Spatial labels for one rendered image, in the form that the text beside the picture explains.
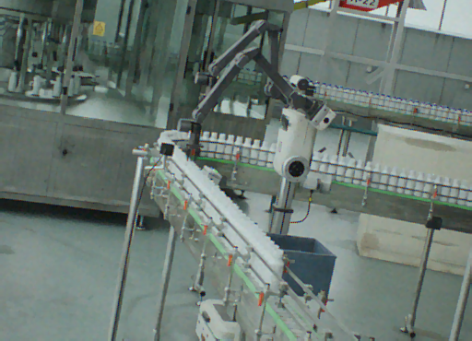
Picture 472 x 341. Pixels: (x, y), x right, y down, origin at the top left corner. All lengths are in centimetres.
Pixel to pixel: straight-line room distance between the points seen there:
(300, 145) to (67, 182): 312
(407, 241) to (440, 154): 86
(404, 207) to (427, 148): 231
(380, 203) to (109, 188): 260
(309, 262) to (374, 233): 436
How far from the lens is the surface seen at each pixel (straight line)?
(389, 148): 875
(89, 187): 808
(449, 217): 658
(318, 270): 457
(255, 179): 646
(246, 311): 365
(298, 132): 536
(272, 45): 560
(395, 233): 889
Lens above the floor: 200
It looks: 9 degrees down
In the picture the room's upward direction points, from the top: 11 degrees clockwise
